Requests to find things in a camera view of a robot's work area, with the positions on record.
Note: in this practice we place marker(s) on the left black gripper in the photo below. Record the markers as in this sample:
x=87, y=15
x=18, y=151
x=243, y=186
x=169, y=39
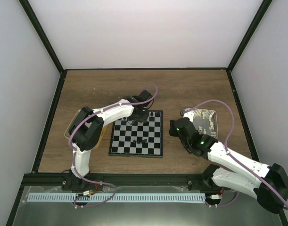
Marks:
x=143, y=119

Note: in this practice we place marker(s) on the pile of black chess pieces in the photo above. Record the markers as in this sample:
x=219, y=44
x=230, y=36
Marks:
x=139, y=141

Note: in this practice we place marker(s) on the light blue cable duct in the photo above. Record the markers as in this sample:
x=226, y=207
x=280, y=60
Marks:
x=124, y=197

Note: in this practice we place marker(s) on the black frame post left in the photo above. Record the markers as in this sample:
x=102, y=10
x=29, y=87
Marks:
x=41, y=33

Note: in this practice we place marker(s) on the black frame post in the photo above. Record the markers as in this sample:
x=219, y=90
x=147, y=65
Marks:
x=41, y=33
x=265, y=4

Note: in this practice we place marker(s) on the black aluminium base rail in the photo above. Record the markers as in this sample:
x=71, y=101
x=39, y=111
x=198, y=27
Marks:
x=70, y=182

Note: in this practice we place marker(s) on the pink tin box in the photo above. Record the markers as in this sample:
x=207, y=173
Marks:
x=204, y=120

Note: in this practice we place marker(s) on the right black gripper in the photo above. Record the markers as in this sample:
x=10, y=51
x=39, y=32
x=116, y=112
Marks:
x=173, y=131

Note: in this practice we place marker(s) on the yellow tin box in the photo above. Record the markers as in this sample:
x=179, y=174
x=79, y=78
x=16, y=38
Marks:
x=87, y=127

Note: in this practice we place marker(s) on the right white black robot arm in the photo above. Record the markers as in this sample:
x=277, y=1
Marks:
x=267, y=184

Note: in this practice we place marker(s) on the black and silver chessboard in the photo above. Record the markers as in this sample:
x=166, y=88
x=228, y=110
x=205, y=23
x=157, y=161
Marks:
x=134, y=138

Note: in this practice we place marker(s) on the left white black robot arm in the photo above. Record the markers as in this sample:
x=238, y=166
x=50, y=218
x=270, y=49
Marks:
x=110, y=113

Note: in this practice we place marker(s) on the black frame post right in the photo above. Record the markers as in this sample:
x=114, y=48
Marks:
x=265, y=4

